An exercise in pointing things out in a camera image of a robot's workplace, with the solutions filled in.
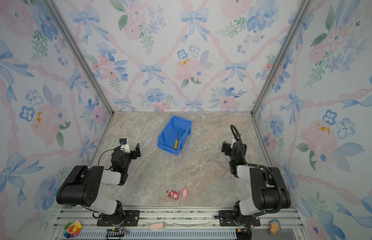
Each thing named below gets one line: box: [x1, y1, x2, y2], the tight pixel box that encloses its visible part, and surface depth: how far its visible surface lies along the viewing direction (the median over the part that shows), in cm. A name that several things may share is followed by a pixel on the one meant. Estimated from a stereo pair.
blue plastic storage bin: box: [157, 115, 193, 156], surface depth 103 cm
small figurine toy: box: [269, 218, 281, 235], surface depth 71 cm
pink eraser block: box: [182, 188, 188, 199], surface depth 82 cm
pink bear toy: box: [167, 190, 179, 201], surface depth 81 cm
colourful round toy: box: [63, 220, 82, 239], surface depth 72 cm
